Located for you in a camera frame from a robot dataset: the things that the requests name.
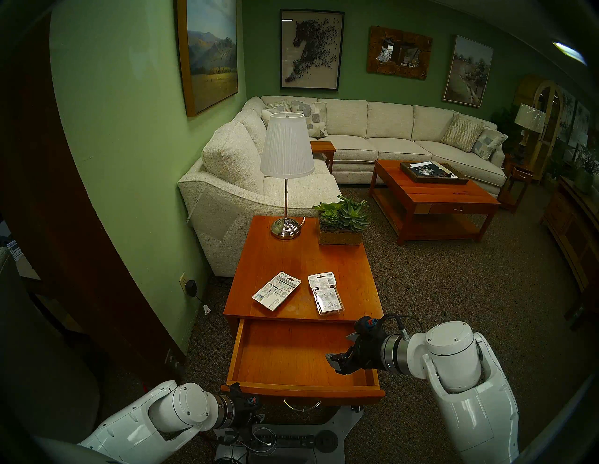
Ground large white card package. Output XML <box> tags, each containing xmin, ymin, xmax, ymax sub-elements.
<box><xmin>252</xmin><ymin>272</ymin><xmax>302</xmax><ymax>312</ymax></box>

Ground small clear blister package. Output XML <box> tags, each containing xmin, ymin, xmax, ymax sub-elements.
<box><xmin>308</xmin><ymin>273</ymin><xmax>345</xmax><ymax>315</ymax></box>

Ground orange wooden coffee table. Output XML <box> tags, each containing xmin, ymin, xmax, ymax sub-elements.
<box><xmin>370</xmin><ymin>159</ymin><xmax>501</xmax><ymax>246</ymax></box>

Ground brown wooden sideboard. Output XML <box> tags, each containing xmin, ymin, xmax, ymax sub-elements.
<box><xmin>541</xmin><ymin>178</ymin><xmax>599</xmax><ymax>293</ymax></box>

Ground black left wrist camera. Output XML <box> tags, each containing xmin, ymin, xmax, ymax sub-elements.
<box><xmin>229</xmin><ymin>383</ymin><xmax>260</xmax><ymax>408</ymax></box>

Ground small wooden end table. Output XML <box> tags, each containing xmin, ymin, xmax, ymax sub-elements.
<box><xmin>310</xmin><ymin>140</ymin><xmax>336</xmax><ymax>174</ymax></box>

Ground grey patchwork throw pillow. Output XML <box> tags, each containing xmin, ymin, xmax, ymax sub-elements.
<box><xmin>291</xmin><ymin>100</ymin><xmax>328</xmax><ymax>139</ymax></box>
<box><xmin>471</xmin><ymin>127</ymin><xmax>508</xmax><ymax>161</ymax></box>

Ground orange wooden drawer side table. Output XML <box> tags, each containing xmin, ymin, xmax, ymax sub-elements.
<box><xmin>223</xmin><ymin>215</ymin><xmax>385</xmax><ymax>337</ymax></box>

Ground white shade chrome table lamp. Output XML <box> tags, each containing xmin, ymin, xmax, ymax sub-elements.
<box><xmin>260</xmin><ymin>112</ymin><xmax>315</xmax><ymax>240</ymax></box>

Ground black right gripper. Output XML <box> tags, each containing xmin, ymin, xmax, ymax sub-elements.
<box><xmin>325</xmin><ymin>330</ymin><xmax>387</xmax><ymax>376</ymax></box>

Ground framed mountain landscape painting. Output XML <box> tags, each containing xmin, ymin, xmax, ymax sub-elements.
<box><xmin>177</xmin><ymin>0</ymin><xmax>239</xmax><ymax>117</ymax></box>

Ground potted green plant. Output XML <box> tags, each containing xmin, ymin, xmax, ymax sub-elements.
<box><xmin>573</xmin><ymin>147</ymin><xmax>599</xmax><ymax>195</ymax></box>

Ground framed tree landscape painting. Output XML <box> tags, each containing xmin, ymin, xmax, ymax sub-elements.
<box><xmin>442</xmin><ymin>35</ymin><xmax>495</xmax><ymax>109</ymax></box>

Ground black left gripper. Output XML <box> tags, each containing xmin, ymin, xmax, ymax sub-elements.
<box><xmin>232</xmin><ymin>398</ymin><xmax>265</xmax><ymax>428</ymax></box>

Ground thin white wire loop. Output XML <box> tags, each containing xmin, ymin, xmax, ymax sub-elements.
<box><xmin>250</xmin><ymin>426</ymin><xmax>278</xmax><ymax>455</ymax></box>

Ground cream sectional sofa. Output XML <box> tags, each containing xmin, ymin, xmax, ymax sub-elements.
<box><xmin>177</xmin><ymin>95</ymin><xmax>508</xmax><ymax>277</ymax></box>

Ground rustic wood framed mirror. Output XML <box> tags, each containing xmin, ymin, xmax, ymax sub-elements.
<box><xmin>366</xmin><ymin>26</ymin><xmax>433</xmax><ymax>80</ymax></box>

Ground dark cover book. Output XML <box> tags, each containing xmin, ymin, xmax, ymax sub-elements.
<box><xmin>409</xmin><ymin>162</ymin><xmax>453</xmax><ymax>179</ymax></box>

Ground arched light wood cabinet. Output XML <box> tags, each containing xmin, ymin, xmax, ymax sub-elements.
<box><xmin>517</xmin><ymin>80</ymin><xmax>569</xmax><ymax>183</ymax></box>

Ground orange wooden table drawer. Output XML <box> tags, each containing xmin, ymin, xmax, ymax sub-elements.
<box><xmin>221</xmin><ymin>319</ymin><xmax>385</xmax><ymax>405</ymax></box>

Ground black framed horse artwork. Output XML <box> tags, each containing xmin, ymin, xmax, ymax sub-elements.
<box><xmin>280</xmin><ymin>8</ymin><xmax>345</xmax><ymax>91</ymax></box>

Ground ceiling light fixture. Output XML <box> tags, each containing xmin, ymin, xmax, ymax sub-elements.
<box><xmin>552</xmin><ymin>41</ymin><xmax>588</xmax><ymax>66</ymax></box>

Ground tall dark green plant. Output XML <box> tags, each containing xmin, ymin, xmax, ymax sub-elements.
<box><xmin>490</xmin><ymin>105</ymin><xmax>524</xmax><ymax>152</ymax></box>

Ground dark brown wooden door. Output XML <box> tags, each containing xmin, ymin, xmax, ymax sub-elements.
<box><xmin>0</xmin><ymin>14</ymin><xmax>188</xmax><ymax>384</ymax></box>

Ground grey robot mobile base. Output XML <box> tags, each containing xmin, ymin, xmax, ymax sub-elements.
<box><xmin>213</xmin><ymin>405</ymin><xmax>364</xmax><ymax>464</ymax></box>

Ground plastic wrapped shade lamp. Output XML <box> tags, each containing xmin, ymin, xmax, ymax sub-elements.
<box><xmin>514</xmin><ymin>103</ymin><xmax>547</xmax><ymax>146</ymax></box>

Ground small dark wooden side table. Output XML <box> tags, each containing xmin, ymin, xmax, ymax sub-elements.
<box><xmin>497</xmin><ymin>161</ymin><xmax>534</xmax><ymax>214</ymax></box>

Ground black power strip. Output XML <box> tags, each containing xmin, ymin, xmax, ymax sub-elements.
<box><xmin>224</xmin><ymin>431</ymin><xmax>317</xmax><ymax>450</ymax></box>

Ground dark wooden serving tray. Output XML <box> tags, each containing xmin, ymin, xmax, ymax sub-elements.
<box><xmin>400</xmin><ymin>161</ymin><xmax>469</xmax><ymax>185</ymax></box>

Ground succulent plants in wooden planter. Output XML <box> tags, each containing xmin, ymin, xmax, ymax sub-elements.
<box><xmin>313</xmin><ymin>196</ymin><xmax>370</xmax><ymax>246</ymax></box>

